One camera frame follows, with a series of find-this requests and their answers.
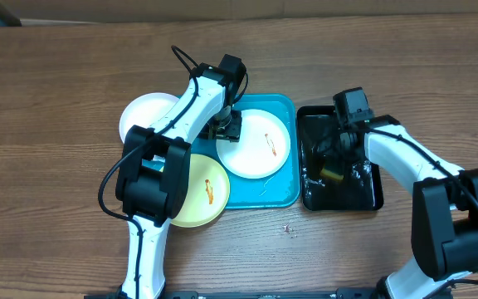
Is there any green yellow sponge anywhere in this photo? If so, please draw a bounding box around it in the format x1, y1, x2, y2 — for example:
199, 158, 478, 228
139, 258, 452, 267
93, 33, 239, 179
319, 164, 344, 182

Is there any white plate with sauce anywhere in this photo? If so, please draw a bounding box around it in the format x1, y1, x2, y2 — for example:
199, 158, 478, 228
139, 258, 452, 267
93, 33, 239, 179
216, 109, 290, 179

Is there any yellow plate with sauce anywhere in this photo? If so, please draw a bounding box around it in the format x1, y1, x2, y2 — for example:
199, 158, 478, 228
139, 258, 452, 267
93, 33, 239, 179
168, 154, 231, 228

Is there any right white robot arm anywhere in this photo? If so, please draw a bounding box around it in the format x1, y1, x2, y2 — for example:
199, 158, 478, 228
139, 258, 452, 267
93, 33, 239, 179
299, 115, 478, 298

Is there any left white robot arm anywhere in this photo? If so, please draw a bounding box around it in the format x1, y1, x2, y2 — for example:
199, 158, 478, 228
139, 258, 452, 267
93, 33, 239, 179
115, 55, 246, 298

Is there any black plastic tray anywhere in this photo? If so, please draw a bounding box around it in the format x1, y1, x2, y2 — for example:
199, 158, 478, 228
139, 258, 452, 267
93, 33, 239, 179
296, 105, 383, 211

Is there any teal plastic tray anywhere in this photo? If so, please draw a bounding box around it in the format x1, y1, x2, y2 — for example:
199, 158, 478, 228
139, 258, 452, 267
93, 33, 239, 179
192, 94, 300, 209

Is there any clean white plate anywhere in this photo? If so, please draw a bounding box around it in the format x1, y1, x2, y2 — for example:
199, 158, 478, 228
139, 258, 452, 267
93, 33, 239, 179
119, 92, 179, 143

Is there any small debris on table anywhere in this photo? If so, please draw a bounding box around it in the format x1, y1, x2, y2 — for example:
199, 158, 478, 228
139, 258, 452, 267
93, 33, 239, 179
282, 222, 298, 238

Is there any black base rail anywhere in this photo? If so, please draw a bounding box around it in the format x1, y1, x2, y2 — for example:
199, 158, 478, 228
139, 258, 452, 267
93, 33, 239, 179
83, 287, 389, 299

